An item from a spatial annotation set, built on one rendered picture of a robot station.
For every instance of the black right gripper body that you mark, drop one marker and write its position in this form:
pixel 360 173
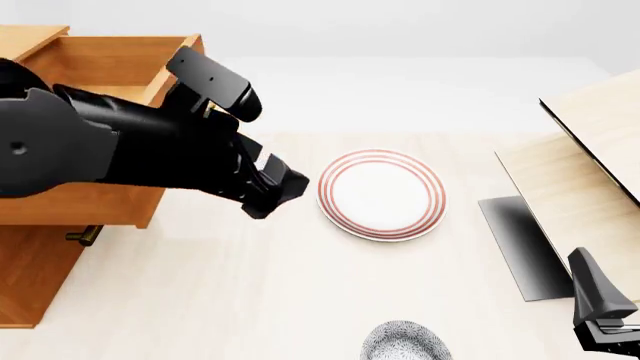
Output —
pixel 612 335

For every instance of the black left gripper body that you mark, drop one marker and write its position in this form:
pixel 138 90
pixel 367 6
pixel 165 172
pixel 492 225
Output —
pixel 246 165

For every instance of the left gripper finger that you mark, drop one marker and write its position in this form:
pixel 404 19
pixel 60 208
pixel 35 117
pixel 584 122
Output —
pixel 287 180
pixel 261 206

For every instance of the wooden cabinet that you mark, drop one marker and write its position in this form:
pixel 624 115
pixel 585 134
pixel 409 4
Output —
pixel 30 277

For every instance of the white plate with red rings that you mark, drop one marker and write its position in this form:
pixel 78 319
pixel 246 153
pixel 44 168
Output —
pixel 382 195

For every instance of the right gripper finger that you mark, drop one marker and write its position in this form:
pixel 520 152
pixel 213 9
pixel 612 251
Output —
pixel 597 290

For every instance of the pale wooden box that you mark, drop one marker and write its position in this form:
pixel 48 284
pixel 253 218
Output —
pixel 595 150

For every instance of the grey patterned bowl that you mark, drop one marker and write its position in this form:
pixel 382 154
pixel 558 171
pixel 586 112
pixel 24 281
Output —
pixel 405 343

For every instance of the wooden drawer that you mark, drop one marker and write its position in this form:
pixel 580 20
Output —
pixel 110 62

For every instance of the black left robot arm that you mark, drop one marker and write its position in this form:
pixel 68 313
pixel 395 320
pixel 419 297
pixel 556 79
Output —
pixel 55 150

